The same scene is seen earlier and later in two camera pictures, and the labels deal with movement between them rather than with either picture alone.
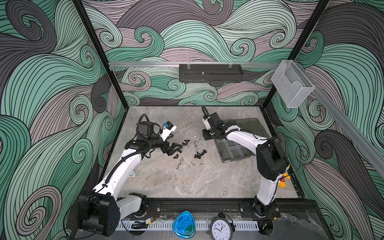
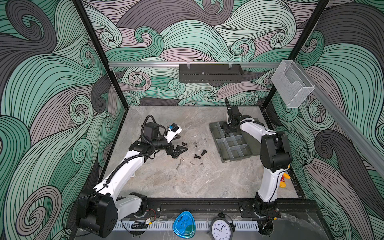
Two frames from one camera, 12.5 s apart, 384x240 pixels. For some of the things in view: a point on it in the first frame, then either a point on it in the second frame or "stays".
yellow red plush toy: (282, 183) stays
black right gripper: (204, 132) -> (225, 127)
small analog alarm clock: (222, 228) stays
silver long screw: (178, 165) stays
